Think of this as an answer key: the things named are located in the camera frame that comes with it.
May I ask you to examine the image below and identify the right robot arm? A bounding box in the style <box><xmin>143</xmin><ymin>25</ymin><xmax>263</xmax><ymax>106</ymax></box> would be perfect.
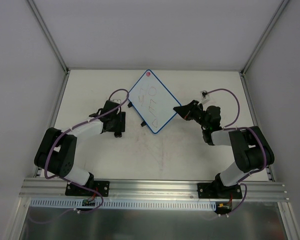
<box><xmin>174</xmin><ymin>100</ymin><xmax>275</xmax><ymax>199</ymax></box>

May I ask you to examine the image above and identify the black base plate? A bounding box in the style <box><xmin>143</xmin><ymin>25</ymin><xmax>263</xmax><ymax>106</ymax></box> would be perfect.
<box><xmin>197</xmin><ymin>182</ymin><xmax>243</xmax><ymax>200</ymax></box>
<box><xmin>65</xmin><ymin>180</ymin><xmax>110</xmax><ymax>197</ymax></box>

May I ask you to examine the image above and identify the black whiteboard eraser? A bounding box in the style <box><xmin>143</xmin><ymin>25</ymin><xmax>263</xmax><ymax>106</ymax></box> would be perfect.
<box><xmin>114</xmin><ymin>132</ymin><xmax>122</xmax><ymax>138</ymax></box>

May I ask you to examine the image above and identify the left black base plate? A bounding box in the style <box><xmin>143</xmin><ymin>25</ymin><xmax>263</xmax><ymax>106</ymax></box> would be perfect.
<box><xmin>65</xmin><ymin>180</ymin><xmax>110</xmax><ymax>197</ymax></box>

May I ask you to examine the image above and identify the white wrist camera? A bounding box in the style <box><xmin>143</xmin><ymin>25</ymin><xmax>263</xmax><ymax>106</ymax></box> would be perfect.
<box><xmin>111</xmin><ymin>99</ymin><xmax>122</xmax><ymax>104</ymax></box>
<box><xmin>199</xmin><ymin>90</ymin><xmax>210</xmax><ymax>105</ymax></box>

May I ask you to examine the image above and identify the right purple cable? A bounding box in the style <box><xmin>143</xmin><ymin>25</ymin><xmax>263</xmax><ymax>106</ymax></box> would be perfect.
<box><xmin>207</xmin><ymin>87</ymin><xmax>269</xmax><ymax>181</ymax></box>

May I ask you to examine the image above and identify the right aluminium frame post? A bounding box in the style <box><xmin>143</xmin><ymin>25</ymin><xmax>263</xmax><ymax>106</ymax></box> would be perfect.
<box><xmin>240</xmin><ymin>0</ymin><xmax>290</xmax><ymax>77</ymax></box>

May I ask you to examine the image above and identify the white slotted cable duct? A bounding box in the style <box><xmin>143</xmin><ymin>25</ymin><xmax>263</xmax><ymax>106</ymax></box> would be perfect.
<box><xmin>29</xmin><ymin>198</ymin><xmax>217</xmax><ymax>212</ymax></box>

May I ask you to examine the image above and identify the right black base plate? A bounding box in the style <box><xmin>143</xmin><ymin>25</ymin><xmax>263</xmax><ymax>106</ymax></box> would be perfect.
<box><xmin>197</xmin><ymin>182</ymin><xmax>243</xmax><ymax>200</ymax></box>

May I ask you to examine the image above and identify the aluminium mounting rail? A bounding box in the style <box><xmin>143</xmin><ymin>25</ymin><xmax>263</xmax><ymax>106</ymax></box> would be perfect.
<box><xmin>19</xmin><ymin>177</ymin><xmax>290</xmax><ymax>202</ymax></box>

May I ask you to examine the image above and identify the aluminium frame post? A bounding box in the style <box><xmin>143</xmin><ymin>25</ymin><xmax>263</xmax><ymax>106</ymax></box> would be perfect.
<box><xmin>240</xmin><ymin>0</ymin><xmax>290</xmax><ymax>77</ymax></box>
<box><xmin>26</xmin><ymin>0</ymin><xmax>69</xmax><ymax>74</ymax></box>

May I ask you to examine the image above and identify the blue framed whiteboard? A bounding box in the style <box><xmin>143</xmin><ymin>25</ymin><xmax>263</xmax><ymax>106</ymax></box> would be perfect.
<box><xmin>128</xmin><ymin>69</ymin><xmax>181</xmax><ymax>134</ymax></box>

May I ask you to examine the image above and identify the left aluminium frame post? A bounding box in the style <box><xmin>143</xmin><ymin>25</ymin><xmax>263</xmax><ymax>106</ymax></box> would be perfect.
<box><xmin>26</xmin><ymin>0</ymin><xmax>69</xmax><ymax>74</ymax></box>

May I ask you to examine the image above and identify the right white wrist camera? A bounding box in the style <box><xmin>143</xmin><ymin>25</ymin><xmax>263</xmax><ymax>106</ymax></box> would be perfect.
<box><xmin>199</xmin><ymin>90</ymin><xmax>210</xmax><ymax>105</ymax></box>

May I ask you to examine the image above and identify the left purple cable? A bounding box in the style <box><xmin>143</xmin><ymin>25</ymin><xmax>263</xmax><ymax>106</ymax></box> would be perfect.
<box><xmin>44</xmin><ymin>89</ymin><xmax>130</xmax><ymax>181</ymax></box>

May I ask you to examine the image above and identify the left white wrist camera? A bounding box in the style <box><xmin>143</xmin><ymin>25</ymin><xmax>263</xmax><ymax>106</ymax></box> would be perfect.
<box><xmin>111</xmin><ymin>99</ymin><xmax>122</xmax><ymax>104</ymax></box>

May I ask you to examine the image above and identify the purple cable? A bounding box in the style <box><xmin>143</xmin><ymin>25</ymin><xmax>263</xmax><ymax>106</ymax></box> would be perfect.
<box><xmin>44</xmin><ymin>89</ymin><xmax>130</xmax><ymax>181</ymax></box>
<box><xmin>207</xmin><ymin>87</ymin><xmax>269</xmax><ymax>181</ymax></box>

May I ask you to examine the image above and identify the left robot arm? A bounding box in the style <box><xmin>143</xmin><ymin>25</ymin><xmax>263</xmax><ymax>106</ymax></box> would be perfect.
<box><xmin>34</xmin><ymin>100</ymin><xmax>126</xmax><ymax>195</ymax></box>

